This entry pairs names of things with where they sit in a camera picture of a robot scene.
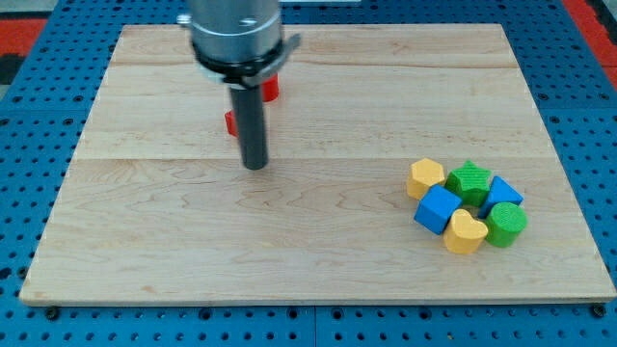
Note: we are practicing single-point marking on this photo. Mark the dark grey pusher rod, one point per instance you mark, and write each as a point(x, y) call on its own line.
point(247, 107)

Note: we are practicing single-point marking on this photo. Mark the red star block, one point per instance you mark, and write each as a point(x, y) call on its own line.
point(231, 124)

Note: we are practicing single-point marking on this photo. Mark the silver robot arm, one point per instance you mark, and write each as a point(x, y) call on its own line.
point(240, 43)

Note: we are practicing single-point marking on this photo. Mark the yellow hexagon block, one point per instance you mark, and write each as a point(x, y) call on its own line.
point(424, 174)

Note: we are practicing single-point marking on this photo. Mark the green star block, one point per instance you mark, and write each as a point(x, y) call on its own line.
point(470, 183)

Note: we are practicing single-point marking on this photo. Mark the red cylinder block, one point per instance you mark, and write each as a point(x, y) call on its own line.
point(270, 89)

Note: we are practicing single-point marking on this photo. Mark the wooden board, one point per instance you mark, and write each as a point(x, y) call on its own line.
point(156, 208)

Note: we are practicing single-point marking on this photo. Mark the blue cube block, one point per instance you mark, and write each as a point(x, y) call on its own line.
point(435, 209)

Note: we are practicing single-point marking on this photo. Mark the yellow heart block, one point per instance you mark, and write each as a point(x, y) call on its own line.
point(464, 234)

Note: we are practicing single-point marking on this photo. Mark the blue triangle block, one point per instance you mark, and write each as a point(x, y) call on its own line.
point(500, 191)

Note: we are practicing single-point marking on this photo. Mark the green cylinder block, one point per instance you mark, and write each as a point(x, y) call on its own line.
point(505, 223)

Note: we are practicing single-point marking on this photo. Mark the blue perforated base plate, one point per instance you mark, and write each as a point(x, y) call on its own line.
point(47, 104)

